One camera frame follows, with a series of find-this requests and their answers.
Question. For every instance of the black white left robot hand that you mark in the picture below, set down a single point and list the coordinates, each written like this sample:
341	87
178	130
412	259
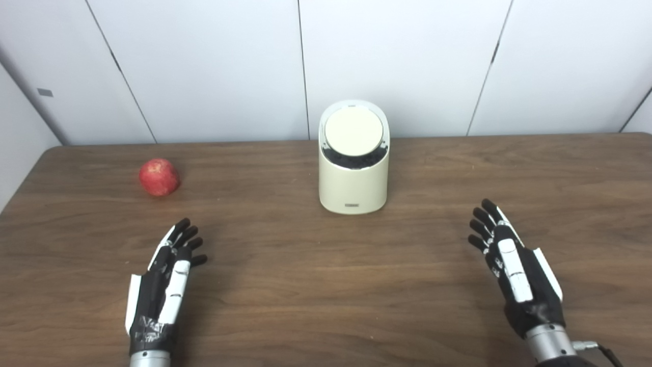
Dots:
153	300

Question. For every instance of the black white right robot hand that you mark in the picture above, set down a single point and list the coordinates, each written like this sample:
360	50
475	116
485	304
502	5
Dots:
530	285

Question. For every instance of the red apple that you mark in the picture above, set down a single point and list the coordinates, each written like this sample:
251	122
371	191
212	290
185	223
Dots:
159	177

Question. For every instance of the cream-colored bin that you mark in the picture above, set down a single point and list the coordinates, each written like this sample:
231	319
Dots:
351	186

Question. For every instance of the round cream bin lid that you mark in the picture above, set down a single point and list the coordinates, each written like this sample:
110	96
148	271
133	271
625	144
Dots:
353	131

